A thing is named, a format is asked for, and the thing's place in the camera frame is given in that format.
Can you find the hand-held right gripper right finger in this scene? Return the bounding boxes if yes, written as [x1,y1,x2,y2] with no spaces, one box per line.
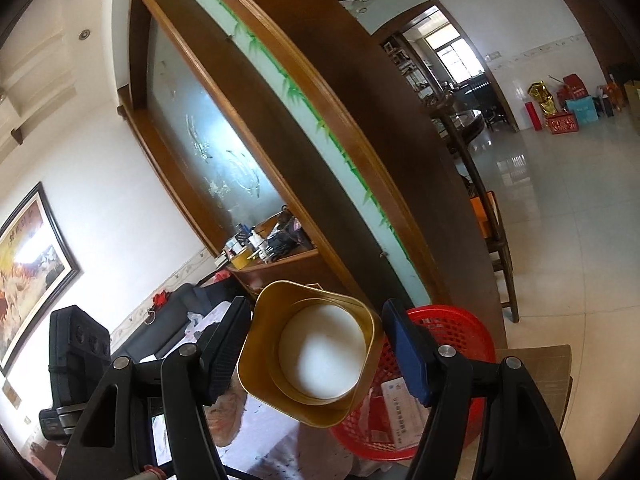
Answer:
[383,298,576,480]

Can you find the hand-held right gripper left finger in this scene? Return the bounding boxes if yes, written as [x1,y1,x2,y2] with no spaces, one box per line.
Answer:
[55,296,252,480]

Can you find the golden tin can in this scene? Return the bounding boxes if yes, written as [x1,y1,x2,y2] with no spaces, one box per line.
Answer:
[237,280,386,429]

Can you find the red plastic basket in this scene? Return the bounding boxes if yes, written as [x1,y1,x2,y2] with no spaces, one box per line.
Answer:
[329,304,497,462]

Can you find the white printed carton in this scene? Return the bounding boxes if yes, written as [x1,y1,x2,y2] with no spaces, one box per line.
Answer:
[377,379,432,452]

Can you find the black sofa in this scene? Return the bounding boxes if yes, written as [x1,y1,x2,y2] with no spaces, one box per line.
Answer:
[110,275,252,363]

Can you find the cluttered wooden sideboard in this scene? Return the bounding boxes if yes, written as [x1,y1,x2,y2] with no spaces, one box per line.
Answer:
[215,204,319,272]

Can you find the wooden chair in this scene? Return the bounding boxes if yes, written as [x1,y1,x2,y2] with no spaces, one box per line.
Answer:
[436,105,522,324]

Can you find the dark round table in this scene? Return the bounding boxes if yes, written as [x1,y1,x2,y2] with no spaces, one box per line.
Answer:
[439,106,489,154]

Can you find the wooden partition with frosted glass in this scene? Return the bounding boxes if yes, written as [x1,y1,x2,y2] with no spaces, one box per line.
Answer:
[116,0,507,357]

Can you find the red cylinder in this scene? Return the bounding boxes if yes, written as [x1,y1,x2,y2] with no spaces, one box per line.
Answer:
[522,101,544,132]

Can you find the red crate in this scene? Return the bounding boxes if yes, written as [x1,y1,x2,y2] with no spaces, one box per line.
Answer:
[544,111,582,137]

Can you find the blue gift bag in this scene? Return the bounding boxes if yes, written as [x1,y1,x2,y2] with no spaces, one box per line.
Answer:
[565,95,599,124]

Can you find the window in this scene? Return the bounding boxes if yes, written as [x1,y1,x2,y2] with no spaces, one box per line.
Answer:
[425,24,487,84]

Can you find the red gift box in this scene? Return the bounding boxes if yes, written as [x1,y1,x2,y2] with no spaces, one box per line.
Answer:
[556,73,589,102]

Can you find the framed wall painting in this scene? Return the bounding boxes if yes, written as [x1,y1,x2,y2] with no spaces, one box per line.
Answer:
[0,181,82,377]

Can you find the wooden door frame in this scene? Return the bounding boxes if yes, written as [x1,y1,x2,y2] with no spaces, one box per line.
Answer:
[372,0,522,134]

